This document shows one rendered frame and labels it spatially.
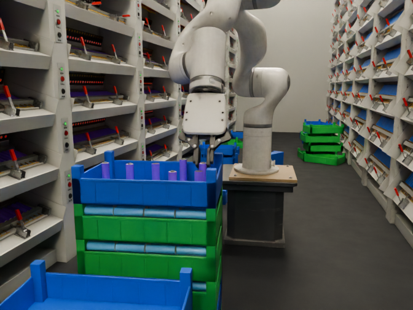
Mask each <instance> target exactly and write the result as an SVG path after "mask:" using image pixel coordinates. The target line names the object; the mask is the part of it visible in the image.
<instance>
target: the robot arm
mask: <svg viewBox="0 0 413 310"><path fill-rule="evenodd" d="M280 1H281V0H207V3H206V6H205V8H204V9H203V10H202V11H201V13H199V14H198V15H197V16H196V17H195V18H194V19H193V20H192V21H191V22H190V23H189V24H188V25H187V26H186V27H185V28H184V29H183V31H182V32H181V34H180V35H179V37H178V38H177V40H176V43H175V46H174V48H173V51H172V53H171V57H170V61H169V64H168V73H169V75H170V78H171V80H172V81H173V82H175V83H177V84H188V83H190V84H189V93H190V94H189V95H188V98H187V102H186V107H185V110H184V118H183V128H182V130H181V132H180V134H179V136H178V138H179V140H181V141H183V142H185V143H188V144H189V145H190V146H191V147H192V148H193V149H194V154H193V163H194V164H195V166H196V167H197V168H198V167H199V163H200V155H201V152H200V148H199V140H210V145H209V147H208V149H207V155H206V166H207V167H208V168H211V164H213V163H214V151H215V150H216V148H218V147H219V146H220V145H221V144H222V143H225V142H228V141H230V140H231V137H230V134H229V131H228V129H227V104H226V98H225V96H224V95H223V93H224V92H226V91H227V88H226V87H224V85H225V70H226V34H225V33H226V32H228V31H229V30H230V29H231V28H232V27H234V28H235V30H236V31H237V34H238V39H239V43H240V61H239V64H238V66H237V69H236V70H235V73H234V76H233V80H232V89H233V91H234V92H235V93H236V94H237V95H238V96H241V97H259V98H265V100H264V101H263V102H262V103H261V104H260V105H257V106H255V107H252V108H250V109H248V110H246V111H245V113H244V117H243V159H242V164H237V165H235V166H234V170H235V171H236V172H240V173H245V174H250V175H269V174H273V173H277V172H278V171H279V168H278V167H277V166H275V160H274V161H272V160H271V150H272V120H273V112H274V111H275V108H276V106H277V105H278V104H279V102H280V101H281V99H282V98H283V97H284V96H285V95H286V93H287V92H288V90H289V87H290V76H289V74H288V73H287V71H285V70H284V69H282V68H254V67H255V66H256V65H257V64H259V63H260V62H261V61H262V59H263V58H264V56H265V54H266V52H267V36H266V29H265V26H264V24H263V22H261V21H260V19H258V18H256V17H255V16H254V15H252V14H250V13H249V12H248V11H247V10H258V9H268V8H271V7H274V6H276V5H277V4H278V3H279V2H280Z"/></svg>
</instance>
